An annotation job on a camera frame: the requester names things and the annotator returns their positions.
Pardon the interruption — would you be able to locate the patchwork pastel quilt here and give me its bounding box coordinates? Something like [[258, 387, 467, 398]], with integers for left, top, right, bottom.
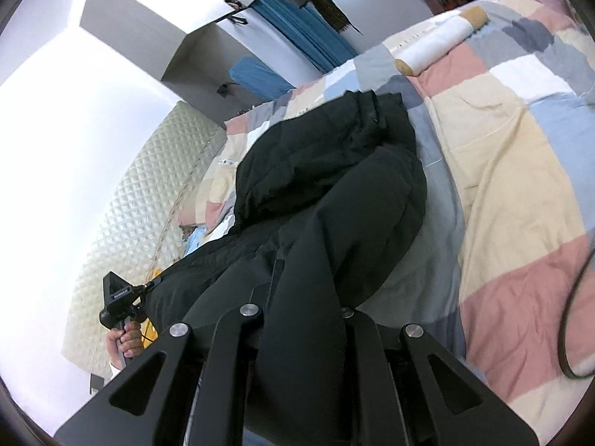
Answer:
[[193, 0, 595, 446]]

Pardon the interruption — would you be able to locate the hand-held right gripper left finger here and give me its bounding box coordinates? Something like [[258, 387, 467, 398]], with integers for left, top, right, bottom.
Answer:
[[55, 303, 268, 446]]

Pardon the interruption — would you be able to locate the blue curtain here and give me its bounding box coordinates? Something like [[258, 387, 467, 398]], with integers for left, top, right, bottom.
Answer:
[[251, 0, 358, 75]]

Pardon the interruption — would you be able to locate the cream quilted headboard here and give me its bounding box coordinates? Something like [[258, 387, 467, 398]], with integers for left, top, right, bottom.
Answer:
[[60, 100, 228, 375]]

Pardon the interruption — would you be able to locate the person's left forearm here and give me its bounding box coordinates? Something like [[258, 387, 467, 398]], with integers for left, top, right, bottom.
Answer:
[[107, 355, 128, 382]]

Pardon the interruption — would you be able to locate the white roll pillow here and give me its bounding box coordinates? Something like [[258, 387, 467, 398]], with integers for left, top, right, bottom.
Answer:
[[395, 4, 489, 76]]

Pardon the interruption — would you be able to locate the person's left hand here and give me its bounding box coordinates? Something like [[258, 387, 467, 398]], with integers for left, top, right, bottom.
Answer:
[[106, 325, 142, 359]]

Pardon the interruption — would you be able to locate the black cable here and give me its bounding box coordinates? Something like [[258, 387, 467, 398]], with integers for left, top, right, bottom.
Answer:
[[560, 242, 595, 379]]

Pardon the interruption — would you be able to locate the patchwork pillow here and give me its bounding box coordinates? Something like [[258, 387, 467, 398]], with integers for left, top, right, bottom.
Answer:
[[179, 155, 242, 237]]

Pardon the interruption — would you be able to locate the black padded jacket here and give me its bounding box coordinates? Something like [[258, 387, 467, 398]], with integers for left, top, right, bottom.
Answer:
[[149, 89, 428, 446]]

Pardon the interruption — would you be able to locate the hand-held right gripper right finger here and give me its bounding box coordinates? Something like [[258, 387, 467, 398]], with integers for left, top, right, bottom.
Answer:
[[339, 307, 540, 446]]

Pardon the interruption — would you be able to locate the light blue cloth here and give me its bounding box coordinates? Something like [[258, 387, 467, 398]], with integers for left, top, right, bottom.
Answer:
[[183, 227, 205, 256]]

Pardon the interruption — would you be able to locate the yellow cartoon pillow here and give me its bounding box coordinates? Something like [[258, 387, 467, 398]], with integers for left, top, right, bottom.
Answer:
[[139, 267, 163, 349]]

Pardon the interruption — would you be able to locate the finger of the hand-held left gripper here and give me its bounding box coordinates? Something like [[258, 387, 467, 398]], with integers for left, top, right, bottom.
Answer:
[[135, 275, 164, 305]]

